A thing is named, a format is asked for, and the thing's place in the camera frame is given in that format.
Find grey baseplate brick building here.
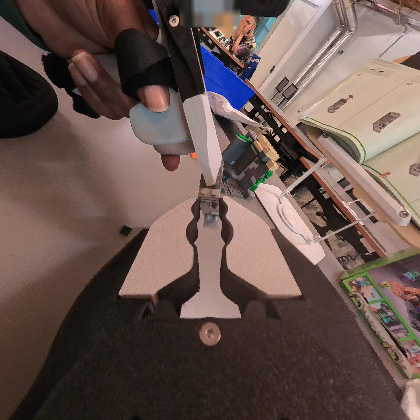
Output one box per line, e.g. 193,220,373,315
190,129,286,201

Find printed white paper bag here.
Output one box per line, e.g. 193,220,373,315
207,91,273,129

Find pale green instruction book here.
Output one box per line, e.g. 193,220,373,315
298,58,420,227

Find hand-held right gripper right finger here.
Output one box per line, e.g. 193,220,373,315
219,196,302,318

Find cluttered office table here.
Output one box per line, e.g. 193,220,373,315
200,26,245,69

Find black quilted elbow pad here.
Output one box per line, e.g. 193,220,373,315
0,51,59,139

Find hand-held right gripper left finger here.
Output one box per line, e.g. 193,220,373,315
118,197,201,318

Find blue plastic bin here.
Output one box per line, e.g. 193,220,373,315
200,44,256,110

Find person's left hand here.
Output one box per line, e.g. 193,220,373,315
15,0,182,172

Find green toy box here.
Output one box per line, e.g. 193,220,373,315
339,249,420,379

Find background office table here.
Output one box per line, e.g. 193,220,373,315
244,79,388,258

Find grey brick pillar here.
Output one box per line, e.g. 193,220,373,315
198,185,222,230

